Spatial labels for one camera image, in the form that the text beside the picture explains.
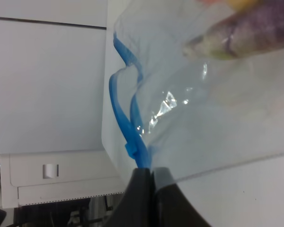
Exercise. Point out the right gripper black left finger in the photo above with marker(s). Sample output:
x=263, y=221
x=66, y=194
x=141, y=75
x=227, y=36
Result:
x=136, y=208

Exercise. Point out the clear zip bag blue seal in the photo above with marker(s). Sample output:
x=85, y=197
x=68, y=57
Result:
x=194, y=116

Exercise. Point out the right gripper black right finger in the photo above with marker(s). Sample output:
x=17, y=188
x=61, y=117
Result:
x=170, y=207

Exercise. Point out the purple eggplant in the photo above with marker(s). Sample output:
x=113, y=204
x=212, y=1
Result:
x=257, y=30

